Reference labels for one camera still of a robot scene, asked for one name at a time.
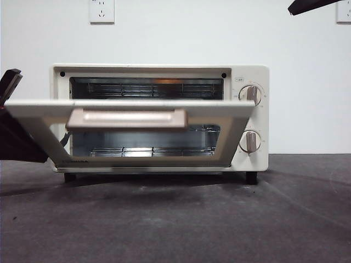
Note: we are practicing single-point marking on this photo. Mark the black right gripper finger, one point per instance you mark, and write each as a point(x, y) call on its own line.
point(304, 6)

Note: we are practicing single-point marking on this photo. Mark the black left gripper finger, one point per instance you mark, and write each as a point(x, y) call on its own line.
point(13, 142)
point(9, 82)

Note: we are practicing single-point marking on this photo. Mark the cream Toshiba toaster oven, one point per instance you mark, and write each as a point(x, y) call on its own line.
point(252, 74)

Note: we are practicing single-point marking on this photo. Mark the cream oven knob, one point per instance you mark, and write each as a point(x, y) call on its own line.
point(251, 94)
point(250, 141)

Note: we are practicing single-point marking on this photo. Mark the white wall socket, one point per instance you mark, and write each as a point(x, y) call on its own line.
point(102, 13)
point(345, 12)

